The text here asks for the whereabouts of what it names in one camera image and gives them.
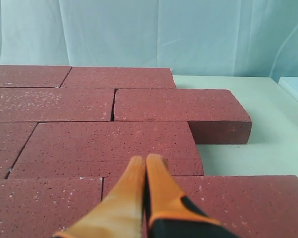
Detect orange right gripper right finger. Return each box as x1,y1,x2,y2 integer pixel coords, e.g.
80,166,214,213
145,153,225,238

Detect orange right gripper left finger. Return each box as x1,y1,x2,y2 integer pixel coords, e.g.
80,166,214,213
53,156,146,238

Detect red brick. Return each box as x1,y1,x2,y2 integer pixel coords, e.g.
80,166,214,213
0,178,102,238
62,67,176,89
101,175,298,238
114,89,252,144
0,122,37,179
9,121,204,179
0,88,114,122

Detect red brick hidden row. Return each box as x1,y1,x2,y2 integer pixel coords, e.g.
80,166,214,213
0,65,72,88

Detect white fabric backdrop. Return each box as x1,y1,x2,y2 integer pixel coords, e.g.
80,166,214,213
0,0,298,80

